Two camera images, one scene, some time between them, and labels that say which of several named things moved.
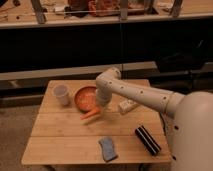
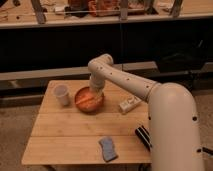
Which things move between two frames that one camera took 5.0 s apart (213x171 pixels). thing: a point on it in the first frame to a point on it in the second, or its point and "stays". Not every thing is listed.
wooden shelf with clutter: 48,13 stays
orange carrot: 90,114 to 89,100
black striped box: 147,139 stays
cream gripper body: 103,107 to 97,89
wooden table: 71,127 stays
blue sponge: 107,144 stays
